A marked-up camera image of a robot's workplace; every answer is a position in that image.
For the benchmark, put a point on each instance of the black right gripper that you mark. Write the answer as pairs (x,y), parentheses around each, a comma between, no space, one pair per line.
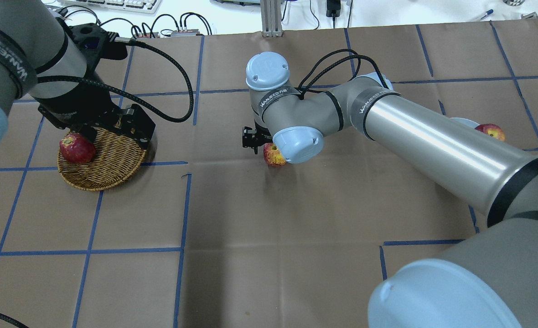
(250,137)

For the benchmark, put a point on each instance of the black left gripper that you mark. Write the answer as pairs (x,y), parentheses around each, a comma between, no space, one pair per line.
(78,105)

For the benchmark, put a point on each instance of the red yellow cut apple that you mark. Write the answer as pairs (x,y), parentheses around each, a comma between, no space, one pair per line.
(272,156)

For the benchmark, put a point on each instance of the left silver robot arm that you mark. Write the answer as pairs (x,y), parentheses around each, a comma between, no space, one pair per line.
(30,36)

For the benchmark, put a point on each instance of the dark red apple in basket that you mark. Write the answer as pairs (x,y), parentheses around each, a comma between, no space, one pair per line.
(75,148)

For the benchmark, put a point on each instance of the round wicker basket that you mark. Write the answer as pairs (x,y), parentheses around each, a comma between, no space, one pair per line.
(117,159)

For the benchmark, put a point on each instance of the light blue plate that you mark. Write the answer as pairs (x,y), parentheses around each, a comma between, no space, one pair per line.
(468,123)

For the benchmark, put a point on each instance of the red apple on plate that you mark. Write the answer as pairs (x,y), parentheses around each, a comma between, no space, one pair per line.
(492,130)

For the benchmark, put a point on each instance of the white keyboard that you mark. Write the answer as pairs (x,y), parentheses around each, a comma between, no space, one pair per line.
(137,6)

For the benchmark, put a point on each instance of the aluminium frame post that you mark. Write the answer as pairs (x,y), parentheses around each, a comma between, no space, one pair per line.
(271,18)

